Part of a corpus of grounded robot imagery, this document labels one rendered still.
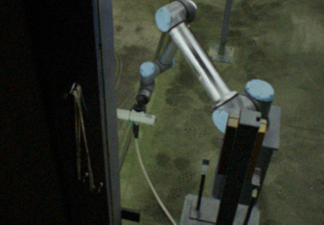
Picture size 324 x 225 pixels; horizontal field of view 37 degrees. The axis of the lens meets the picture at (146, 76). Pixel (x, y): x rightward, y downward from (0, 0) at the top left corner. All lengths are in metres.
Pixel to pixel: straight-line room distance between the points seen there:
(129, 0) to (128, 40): 0.57
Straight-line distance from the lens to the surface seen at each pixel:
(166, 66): 3.01
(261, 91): 2.55
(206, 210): 2.21
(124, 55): 3.97
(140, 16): 4.37
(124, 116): 2.83
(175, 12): 2.50
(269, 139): 2.70
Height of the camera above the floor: 2.69
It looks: 44 degrees down
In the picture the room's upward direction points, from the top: 1 degrees clockwise
